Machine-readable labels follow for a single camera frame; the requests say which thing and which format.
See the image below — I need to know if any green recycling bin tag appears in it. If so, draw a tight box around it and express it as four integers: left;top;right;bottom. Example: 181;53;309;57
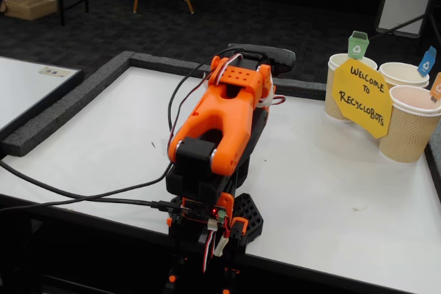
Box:
347;30;370;59

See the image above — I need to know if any yellow welcome sign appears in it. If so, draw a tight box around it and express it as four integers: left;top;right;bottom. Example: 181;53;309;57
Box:
331;58;393;139

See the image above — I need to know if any cardboard box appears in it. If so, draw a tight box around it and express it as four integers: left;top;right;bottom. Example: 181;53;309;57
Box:
0;0;59;21

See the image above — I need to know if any dark grey foam strip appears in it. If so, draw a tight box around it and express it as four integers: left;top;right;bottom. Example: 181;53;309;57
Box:
424;135;441;191
129;52;327;101
0;51;136;157

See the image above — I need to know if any paper cup with orange tag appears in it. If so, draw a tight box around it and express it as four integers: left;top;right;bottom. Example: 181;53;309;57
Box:
380;85;441;164

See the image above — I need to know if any blue recycling bin tag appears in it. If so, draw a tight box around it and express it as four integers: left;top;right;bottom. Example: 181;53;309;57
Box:
418;45;438;78

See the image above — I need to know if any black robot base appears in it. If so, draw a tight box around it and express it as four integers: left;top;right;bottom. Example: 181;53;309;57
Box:
167;192;265;294

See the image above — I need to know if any black camera cable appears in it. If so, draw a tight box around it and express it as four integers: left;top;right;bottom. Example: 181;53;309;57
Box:
0;56;228;213

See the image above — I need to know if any small paper label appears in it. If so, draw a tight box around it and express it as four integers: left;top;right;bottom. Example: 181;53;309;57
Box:
39;66;72;78

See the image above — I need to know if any paper cup with green tag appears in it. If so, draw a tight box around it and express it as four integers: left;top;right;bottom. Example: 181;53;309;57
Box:
325;52;378;123

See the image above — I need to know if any white panel with black frame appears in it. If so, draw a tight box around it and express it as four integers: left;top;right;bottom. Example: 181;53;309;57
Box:
375;0;438;39

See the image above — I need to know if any orange recycling bin tag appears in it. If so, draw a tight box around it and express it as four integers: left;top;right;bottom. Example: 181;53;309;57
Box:
430;72;441;104

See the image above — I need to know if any black controller USB cable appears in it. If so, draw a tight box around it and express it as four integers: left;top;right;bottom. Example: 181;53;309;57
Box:
0;159;189;213

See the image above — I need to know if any paper cup with blue tag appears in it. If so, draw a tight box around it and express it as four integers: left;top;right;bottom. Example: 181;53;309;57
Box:
378;62;431;90

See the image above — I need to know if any whiteboard with black frame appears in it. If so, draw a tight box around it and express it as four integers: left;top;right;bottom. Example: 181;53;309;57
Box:
0;55;85;140

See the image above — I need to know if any black metal bar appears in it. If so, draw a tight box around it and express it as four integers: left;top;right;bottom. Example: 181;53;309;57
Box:
367;13;430;43

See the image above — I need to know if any orange controller board holder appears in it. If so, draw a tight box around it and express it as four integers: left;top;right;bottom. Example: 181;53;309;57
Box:
181;192;235;223

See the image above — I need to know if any white red black wire bundle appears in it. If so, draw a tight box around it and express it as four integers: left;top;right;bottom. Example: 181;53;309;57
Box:
201;228;217;273

